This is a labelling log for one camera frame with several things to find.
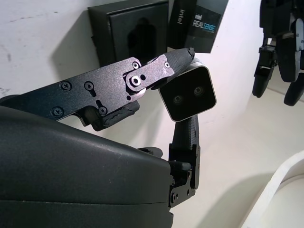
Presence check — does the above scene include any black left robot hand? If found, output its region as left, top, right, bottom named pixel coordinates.
left=252, top=0, right=304, bottom=107

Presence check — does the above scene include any small silver depth camera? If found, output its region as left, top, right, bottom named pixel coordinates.
left=158, top=59, right=217, bottom=123

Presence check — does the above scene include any black camera box base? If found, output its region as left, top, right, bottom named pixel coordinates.
left=87, top=0, right=176, bottom=68

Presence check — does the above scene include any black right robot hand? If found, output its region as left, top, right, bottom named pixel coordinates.
left=0, top=47, right=201, bottom=228

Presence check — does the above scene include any black RealSense box lid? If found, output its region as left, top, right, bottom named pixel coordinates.
left=167, top=0, right=230, bottom=54

